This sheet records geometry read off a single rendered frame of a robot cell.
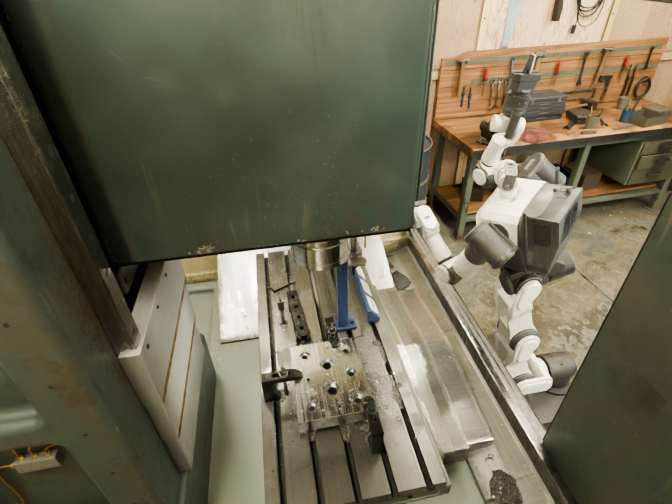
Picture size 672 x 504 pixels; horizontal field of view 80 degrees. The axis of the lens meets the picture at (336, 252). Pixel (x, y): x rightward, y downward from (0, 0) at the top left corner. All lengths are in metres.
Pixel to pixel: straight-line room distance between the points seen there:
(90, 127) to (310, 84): 0.38
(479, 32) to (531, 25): 0.48
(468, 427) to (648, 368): 0.73
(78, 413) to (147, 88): 0.61
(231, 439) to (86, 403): 0.89
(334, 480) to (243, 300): 1.07
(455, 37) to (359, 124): 3.11
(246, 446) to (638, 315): 1.31
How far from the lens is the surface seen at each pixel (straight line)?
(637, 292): 1.09
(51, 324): 0.79
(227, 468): 1.68
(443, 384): 1.71
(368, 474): 1.31
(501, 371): 1.72
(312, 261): 1.00
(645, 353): 1.12
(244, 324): 2.03
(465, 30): 3.91
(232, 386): 1.86
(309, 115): 0.78
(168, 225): 0.88
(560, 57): 4.38
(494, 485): 1.64
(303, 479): 1.31
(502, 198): 1.60
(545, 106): 4.09
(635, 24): 4.91
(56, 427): 1.00
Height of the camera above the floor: 2.08
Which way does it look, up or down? 36 degrees down
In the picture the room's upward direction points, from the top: 2 degrees counter-clockwise
